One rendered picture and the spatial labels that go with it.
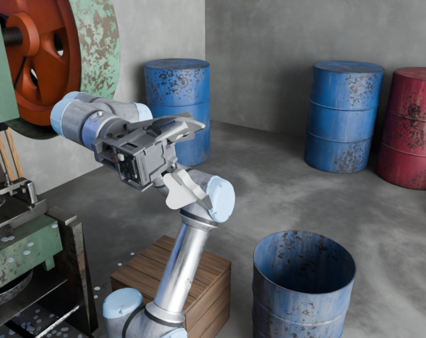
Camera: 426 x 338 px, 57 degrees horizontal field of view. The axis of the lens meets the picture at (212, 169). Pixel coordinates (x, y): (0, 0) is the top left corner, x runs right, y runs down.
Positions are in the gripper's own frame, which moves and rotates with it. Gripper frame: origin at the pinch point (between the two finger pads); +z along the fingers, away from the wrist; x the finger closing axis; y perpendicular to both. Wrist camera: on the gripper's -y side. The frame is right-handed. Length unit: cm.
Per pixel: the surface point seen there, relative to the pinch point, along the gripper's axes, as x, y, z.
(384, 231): -164, -177, -9
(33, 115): -39, -29, -125
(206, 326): -125, -35, -43
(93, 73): -16, -39, -87
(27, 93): -33, -33, -132
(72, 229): -75, -14, -91
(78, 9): 5, -40, -88
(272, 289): -94, -48, -18
